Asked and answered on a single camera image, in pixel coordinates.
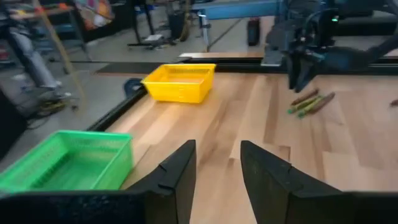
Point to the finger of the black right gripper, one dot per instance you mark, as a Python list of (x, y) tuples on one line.
[(304, 73), (293, 73)]

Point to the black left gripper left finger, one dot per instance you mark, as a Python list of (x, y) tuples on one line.
[(174, 186)]

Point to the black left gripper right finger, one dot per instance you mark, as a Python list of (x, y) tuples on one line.
[(273, 189)]

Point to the brown crayon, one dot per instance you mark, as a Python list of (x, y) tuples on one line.
[(304, 96), (323, 102)]

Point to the green crayon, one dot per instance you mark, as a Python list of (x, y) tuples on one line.
[(309, 108), (300, 105)]

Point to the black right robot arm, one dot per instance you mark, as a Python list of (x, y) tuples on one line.
[(323, 21)]

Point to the small black case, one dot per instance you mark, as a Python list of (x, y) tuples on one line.
[(253, 32)]

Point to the wooden board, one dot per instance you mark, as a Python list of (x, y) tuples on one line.
[(217, 55)]

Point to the yellow plastic basket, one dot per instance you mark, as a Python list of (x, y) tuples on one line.
[(180, 90)]

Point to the green plastic basket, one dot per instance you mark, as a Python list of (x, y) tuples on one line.
[(71, 161)]

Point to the black table clamp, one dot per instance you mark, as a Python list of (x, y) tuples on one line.
[(132, 85)]

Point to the black bin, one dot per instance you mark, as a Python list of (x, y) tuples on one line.
[(177, 26)]

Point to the black floor mat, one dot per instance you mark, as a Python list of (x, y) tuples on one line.
[(127, 68)]

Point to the wooden pole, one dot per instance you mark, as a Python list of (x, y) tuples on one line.
[(59, 46)]

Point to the person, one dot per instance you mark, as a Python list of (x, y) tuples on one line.
[(31, 62)]

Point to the colourful patchwork quilt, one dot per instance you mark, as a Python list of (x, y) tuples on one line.
[(93, 12)]

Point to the cluttered desk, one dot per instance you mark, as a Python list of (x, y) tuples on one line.
[(46, 12)]

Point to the black aluminium table frame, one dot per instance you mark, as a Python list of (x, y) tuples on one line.
[(118, 110)]

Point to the black desk frame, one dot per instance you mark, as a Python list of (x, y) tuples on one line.
[(136, 21)]

